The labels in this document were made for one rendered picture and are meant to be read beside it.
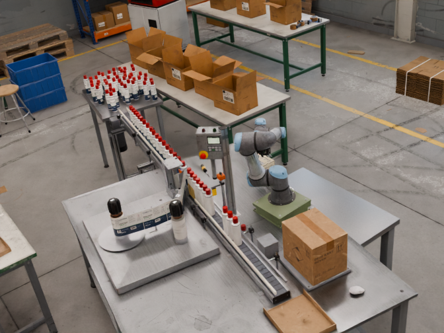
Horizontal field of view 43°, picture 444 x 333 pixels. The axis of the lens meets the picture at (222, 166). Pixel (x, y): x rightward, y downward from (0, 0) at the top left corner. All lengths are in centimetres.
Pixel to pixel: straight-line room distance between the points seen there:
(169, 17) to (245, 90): 389
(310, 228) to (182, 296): 83
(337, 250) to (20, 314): 266
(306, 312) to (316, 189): 117
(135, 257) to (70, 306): 127
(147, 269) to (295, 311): 92
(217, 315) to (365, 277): 87
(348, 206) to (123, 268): 154
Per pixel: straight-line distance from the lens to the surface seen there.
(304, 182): 411
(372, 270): 339
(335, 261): 324
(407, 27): 913
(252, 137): 334
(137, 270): 345
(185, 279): 339
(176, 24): 900
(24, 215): 592
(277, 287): 320
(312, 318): 310
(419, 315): 433
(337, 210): 382
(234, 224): 338
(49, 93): 810
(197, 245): 353
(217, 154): 354
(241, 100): 520
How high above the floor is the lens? 311
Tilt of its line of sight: 31 degrees down
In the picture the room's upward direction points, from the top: 7 degrees counter-clockwise
